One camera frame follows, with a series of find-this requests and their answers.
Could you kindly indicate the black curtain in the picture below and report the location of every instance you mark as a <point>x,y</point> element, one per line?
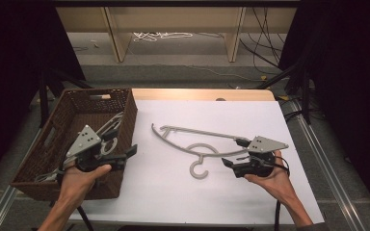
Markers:
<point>13,64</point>
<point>350,80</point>

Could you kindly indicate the brown wicker basket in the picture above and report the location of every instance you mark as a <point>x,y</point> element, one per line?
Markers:
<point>74,110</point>

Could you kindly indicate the person's right hand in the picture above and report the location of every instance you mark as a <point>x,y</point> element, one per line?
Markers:
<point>277,184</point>

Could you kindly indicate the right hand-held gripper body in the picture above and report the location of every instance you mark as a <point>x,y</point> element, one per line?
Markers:
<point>263,144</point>

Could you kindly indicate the white table sheet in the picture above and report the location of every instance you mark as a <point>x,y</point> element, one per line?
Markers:
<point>186,199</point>

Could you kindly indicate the black metal stand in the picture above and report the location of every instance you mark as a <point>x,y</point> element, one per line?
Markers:
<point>305,96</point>
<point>45,96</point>

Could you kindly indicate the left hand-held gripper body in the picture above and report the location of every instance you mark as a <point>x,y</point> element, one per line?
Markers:
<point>85,141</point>

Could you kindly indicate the person's left hand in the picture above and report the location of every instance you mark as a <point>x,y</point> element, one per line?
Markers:
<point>77,186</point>

